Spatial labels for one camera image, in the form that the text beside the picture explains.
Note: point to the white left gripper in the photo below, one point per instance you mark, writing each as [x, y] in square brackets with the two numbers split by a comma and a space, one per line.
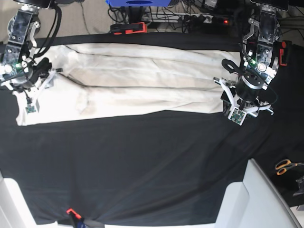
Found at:
[240, 98]

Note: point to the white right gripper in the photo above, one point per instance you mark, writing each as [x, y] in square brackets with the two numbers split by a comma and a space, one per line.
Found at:
[27, 98]

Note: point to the white T-shirt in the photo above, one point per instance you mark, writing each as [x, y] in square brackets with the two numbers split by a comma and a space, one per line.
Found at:
[109, 80]

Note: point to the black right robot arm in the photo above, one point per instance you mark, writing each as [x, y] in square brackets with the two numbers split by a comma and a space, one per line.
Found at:
[23, 68]

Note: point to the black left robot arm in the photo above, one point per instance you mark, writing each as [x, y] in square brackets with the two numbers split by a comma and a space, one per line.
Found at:
[258, 44]

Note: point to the orange black clamp right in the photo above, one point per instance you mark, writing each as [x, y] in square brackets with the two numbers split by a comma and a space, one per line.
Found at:
[285, 52]

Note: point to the orange black clamp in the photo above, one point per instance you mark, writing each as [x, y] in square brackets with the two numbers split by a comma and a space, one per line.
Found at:
[285, 52]
[127, 29]

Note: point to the black table cloth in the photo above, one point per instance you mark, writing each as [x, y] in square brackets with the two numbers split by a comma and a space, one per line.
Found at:
[168, 168]

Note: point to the black device at right edge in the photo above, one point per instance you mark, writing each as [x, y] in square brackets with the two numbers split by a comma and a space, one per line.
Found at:
[300, 184]

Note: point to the orange black clamp top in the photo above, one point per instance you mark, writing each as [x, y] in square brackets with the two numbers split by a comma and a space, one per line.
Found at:
[127, 29]

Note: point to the white power strip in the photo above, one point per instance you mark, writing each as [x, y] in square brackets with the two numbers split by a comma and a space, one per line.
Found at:
[165, 17]

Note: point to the orange clamp bottom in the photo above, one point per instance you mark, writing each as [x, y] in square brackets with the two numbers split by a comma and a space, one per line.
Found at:
[74, 214]

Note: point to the blue box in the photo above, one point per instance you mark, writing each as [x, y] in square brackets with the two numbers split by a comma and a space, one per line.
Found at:
[138, 3]

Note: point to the orange handled scissors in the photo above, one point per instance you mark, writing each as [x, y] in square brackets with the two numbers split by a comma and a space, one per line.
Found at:
[284, 165]

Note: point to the white right table frame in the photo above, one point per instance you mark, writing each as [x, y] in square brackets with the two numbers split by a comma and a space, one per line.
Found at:
[254, 202]

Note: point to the white table frame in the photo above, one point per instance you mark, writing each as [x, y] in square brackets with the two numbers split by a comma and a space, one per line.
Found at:
[254, 202]
[14, 212]

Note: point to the white left table frame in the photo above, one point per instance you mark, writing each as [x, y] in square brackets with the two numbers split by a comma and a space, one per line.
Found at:
[14, 212]

